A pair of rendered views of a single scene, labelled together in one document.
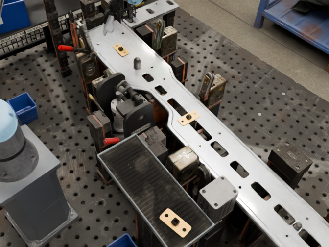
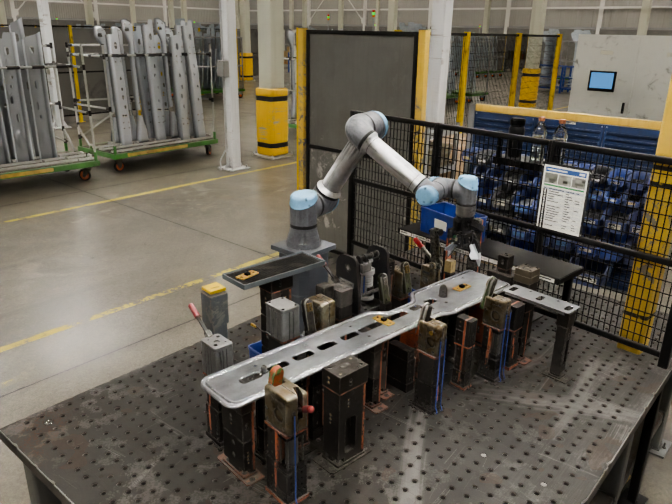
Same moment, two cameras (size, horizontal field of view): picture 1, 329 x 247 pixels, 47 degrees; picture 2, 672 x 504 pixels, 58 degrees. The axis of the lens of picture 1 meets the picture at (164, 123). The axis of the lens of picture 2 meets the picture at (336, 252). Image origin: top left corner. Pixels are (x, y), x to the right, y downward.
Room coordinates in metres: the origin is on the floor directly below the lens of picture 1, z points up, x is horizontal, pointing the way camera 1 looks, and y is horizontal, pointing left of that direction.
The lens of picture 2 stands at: (0.60, -2.03, 1.98)
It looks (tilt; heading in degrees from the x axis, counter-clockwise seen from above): 20 degrees down; 86
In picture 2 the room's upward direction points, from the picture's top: 1 degrees clockwise
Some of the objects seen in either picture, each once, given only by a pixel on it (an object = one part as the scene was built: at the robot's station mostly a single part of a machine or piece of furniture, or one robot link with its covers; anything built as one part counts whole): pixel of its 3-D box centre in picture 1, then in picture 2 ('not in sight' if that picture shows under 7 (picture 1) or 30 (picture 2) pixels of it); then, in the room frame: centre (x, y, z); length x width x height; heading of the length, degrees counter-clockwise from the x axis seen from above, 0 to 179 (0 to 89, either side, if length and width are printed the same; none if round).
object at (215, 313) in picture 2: not in sight; (217, 349); (0.31, -0.14, 0.92); 0.08 x 0.08 x 0.44; 39
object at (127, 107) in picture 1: (129, 135); (362, 308); (0.85, 0.13, 0.94); 0.18 x 0.13 x 0.49; 39
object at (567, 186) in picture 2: not in sight; (562, 199); (1.75, 0.48, 1.30); 0.23 x 0.02 x 0.31; 129
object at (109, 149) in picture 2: not in sight; (146, 103); (-1.75, 7.66, 0.88); 1.91 x 1.01 x 1.76; 48
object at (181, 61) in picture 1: (177, 85); (464, 352); (1.22, -0.05, 0.84); 0.11 x 0.08 x 0.29; 129
